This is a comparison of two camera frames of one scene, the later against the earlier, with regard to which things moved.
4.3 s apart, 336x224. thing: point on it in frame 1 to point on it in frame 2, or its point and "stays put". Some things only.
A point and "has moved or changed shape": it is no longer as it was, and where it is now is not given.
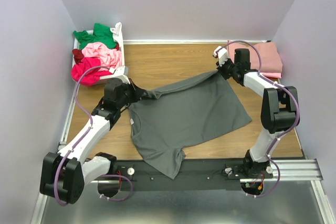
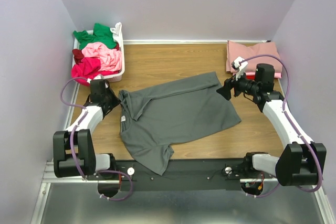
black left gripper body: [134, 91] to [111, 100]
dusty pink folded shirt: [264, 56] stays put
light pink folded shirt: [274, 75] stays put
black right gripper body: [224, 67] to [233, 86]
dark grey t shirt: [165, 119] has moved or changed shape
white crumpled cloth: [117, 35] stays put
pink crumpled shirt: [109, 58] stays put
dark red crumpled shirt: [78, 55] stays put
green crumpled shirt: [102, 34] stays put
